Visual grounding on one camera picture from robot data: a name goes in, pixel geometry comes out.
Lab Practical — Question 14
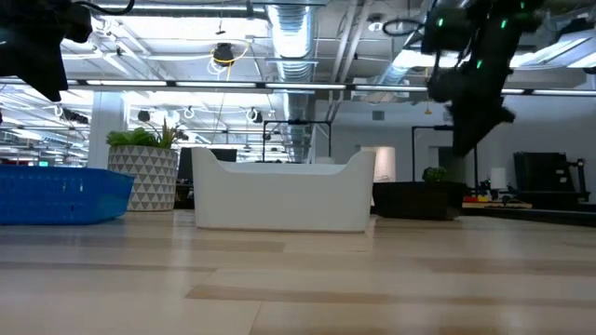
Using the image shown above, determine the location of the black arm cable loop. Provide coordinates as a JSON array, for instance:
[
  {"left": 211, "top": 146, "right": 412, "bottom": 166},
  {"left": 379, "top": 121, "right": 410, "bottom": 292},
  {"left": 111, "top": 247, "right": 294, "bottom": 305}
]
[
  {"left": 73, "top": 0, "right": 137, "bottom": 16},
  {"left": 382, "top": 18, "right": 426, "bottom": 38}
]

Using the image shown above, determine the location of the white plastic basket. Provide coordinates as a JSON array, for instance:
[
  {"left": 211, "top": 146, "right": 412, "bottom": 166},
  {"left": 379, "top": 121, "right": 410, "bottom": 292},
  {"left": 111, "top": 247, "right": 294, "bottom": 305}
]
[{"left": 191, "top": 146, "right": 377, "bottom": 234}]

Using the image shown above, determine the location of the small green background plant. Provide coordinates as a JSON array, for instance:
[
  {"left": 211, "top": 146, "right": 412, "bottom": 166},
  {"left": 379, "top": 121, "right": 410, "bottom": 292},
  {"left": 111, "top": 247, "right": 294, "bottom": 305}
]
[{"left": 421, "top": 166, "right": 449, "bottom": 184}]

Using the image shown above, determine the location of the silver ventilation duct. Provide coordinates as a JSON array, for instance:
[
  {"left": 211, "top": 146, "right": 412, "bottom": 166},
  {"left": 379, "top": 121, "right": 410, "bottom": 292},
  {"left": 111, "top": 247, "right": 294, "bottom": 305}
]
[{"left": 264, "top": 0, "right": 323, "bottom": 164}]

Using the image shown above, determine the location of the black ceiling-hung device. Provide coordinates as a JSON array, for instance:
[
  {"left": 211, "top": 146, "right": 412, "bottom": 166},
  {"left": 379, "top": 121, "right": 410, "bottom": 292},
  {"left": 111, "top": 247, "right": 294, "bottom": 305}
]
[{"left": 211, "top": 41, "right": 237, "bottom": 67}]

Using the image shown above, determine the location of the blue plastic mesh basket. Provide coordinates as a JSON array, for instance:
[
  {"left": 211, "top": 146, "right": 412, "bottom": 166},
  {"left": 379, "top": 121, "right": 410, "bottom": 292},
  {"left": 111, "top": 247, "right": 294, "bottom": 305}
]
[{"left": 0, "top": 164, "right": 136, "bottom": 226}]

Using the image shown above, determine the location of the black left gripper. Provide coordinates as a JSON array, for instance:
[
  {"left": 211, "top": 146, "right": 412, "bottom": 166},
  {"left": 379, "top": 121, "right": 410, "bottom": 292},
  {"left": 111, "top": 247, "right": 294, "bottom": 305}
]
[{"left": 0, "top": 0, "right": 69, "bottom": 103}]

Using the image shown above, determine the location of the black metal frame stand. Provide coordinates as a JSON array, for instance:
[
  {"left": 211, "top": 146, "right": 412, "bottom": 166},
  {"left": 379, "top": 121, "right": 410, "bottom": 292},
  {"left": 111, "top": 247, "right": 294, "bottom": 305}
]
[{"left": 411, "top": 124, "right": 481, "bottom": 188}]

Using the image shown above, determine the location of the long horizontal light bar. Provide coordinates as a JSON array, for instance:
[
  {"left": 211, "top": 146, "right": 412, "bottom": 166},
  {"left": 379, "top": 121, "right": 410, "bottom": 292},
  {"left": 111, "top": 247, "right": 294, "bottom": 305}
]
[{"left": 0, "top": 78, "right": 596, "bottom": 97}]

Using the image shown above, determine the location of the white building column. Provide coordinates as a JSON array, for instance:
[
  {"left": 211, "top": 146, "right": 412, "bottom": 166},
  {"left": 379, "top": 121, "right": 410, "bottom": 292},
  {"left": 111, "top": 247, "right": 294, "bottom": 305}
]
[{"left": 87, "top": 90, "right": 129, "bottom": 169}]

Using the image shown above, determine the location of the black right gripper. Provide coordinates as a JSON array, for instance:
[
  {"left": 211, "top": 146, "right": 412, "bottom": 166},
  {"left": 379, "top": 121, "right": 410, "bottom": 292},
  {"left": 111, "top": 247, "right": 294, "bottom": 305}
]
[{"left": 443, "top": 95, "right": 517, "bottom": 158}]

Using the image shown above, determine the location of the black equipment rack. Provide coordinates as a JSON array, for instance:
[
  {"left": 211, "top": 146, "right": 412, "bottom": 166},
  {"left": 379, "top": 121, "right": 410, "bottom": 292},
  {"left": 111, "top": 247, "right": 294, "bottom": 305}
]
[{"left": 512, "top": 150, "right": 591, "bottom": 207}]

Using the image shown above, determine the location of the black plastic mesh basket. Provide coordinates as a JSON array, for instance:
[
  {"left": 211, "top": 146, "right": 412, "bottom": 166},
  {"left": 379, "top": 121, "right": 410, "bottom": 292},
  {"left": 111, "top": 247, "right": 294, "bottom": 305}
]
[{"left": 372, "top": 181, "right": 467, "bottom": 221}]

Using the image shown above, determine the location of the succulent in patterned white pot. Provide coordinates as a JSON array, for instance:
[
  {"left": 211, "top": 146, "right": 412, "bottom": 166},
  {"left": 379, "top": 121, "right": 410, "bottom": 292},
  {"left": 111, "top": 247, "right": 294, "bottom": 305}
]
[{"left": 105, "top": 117, "right": 181, "bottom": 212}]

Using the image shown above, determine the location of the black monitor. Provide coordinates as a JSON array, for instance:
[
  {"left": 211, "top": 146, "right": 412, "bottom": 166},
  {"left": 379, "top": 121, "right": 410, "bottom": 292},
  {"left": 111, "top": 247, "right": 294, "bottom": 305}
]
[{"left": 178, "top": 147, "right": 239, "bottom": 183}]

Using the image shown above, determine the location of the white cylinder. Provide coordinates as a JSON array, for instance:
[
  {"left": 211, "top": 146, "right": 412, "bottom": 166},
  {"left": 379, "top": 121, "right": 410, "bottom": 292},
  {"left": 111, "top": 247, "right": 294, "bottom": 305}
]
[{"left": 489, "top": 167, "right": 508, "bottom": 190}]

